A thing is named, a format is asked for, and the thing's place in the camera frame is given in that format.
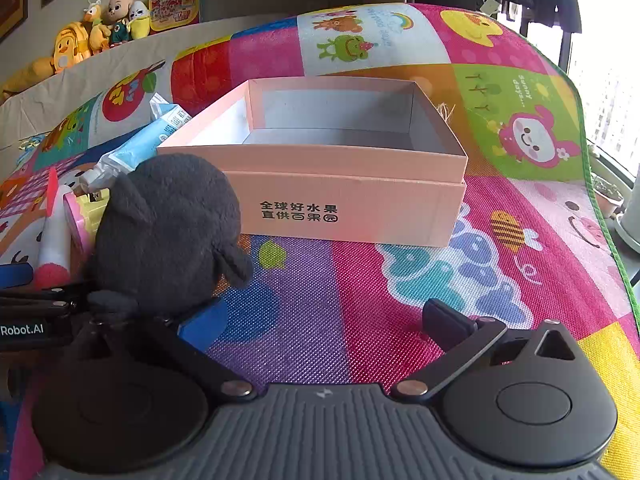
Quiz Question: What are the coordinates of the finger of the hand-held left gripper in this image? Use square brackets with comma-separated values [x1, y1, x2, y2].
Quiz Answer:
[0, 261, 36, 291]
[0, 282, 97, 319]

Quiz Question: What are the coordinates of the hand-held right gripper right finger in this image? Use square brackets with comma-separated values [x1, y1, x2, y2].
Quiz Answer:
[391, 298, 577, 403]

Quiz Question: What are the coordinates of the small yellow duck plush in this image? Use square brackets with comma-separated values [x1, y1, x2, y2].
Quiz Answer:
[81, 0, 112, 55]

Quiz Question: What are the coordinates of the pink cardboard box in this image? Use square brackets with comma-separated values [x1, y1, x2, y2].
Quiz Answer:
[156, 77, 468, 248]

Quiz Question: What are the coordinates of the small potted plant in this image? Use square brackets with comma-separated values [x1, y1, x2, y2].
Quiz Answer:
[590, 172, 626, 220]

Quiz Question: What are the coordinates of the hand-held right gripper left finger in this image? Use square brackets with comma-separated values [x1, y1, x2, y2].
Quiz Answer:
[75, 296, 255, 402]

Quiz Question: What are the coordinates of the colourful printed play mat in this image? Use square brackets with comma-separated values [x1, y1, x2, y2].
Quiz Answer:
[0, 2, 640, 480]

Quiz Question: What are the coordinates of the boy doll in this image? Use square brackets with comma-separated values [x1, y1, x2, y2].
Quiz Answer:
[102, 0, 133, 47]

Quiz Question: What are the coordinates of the banana plush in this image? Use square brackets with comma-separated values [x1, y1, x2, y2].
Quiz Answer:
[125, 0, 152, 41]

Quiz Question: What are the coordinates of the white plant pot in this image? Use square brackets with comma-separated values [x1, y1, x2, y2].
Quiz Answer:
[616, 202, 640, 256]

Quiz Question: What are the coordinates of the blue white wipes packet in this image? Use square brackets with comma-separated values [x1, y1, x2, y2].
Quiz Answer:
[80, 92, 193, 193]

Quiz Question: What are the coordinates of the white pink pen toy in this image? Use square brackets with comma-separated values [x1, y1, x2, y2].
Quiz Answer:
[32, 167, 73, 288]

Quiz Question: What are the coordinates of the pink round toy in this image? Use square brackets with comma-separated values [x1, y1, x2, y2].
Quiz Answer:
[62, 194, 96, 253]

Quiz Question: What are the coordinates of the black plush toy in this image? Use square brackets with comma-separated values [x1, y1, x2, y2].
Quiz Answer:
[87, 152, 256, 323]

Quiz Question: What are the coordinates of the large yellow duck plush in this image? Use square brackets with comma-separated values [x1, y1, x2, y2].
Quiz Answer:
[50, 21, 93, 75]

